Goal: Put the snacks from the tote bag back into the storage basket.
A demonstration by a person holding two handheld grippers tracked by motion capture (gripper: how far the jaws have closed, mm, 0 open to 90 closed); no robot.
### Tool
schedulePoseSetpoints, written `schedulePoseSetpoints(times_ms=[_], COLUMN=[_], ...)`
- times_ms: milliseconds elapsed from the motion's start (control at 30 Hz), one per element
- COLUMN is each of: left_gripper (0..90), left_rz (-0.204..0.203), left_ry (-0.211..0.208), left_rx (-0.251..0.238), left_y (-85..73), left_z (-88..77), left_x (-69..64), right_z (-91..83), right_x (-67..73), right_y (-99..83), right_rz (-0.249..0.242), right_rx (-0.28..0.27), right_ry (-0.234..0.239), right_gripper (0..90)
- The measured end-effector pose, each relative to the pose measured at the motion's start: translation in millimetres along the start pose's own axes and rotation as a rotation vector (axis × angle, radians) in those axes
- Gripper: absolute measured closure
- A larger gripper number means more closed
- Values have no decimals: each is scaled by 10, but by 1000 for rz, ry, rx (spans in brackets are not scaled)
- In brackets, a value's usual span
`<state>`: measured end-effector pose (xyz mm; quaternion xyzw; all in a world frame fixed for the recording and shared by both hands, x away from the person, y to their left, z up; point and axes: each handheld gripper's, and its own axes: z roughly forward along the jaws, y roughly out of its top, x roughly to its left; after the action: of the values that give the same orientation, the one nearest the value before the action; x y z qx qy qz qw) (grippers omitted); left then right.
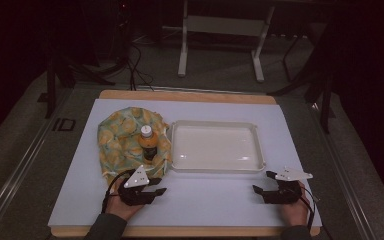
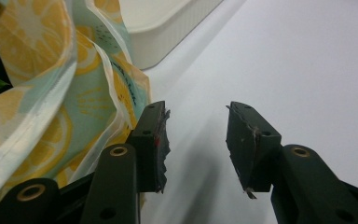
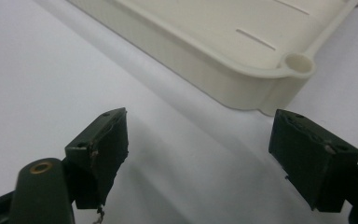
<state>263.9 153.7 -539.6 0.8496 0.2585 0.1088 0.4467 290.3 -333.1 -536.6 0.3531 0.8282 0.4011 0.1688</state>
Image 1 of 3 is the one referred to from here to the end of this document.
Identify person's right hand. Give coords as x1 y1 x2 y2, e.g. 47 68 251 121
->
279 180 311 227

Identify fruit print cloth bag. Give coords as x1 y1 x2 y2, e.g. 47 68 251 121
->
97 106 174 186

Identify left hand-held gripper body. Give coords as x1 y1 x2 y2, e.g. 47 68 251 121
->
117 164 155 206

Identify black floor cables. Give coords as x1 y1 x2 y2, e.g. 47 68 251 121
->
125 41 155 92

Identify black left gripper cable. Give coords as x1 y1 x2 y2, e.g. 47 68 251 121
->
100 169 137 215

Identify white table mat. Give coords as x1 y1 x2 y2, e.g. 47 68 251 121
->
47 98 323 229

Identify person's left hand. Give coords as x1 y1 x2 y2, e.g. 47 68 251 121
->
104 179 147 222

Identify black stand with angled legs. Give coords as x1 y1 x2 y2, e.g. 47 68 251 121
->
266 19 337 135
37 29 116 120

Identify orange juice bottle white cap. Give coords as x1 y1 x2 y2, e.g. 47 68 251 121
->
137 124 159 163

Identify white plastic tray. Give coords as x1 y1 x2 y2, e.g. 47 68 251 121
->
167 119 267 174

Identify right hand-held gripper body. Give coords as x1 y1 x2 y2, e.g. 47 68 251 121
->
262 166 314 205

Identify white metal stand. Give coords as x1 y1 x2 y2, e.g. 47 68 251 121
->
162 0 276 83

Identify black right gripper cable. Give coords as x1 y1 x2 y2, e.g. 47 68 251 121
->
299 185 322 233

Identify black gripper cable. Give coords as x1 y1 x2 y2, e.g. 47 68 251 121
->
299 185 322 233
100 169 137 215

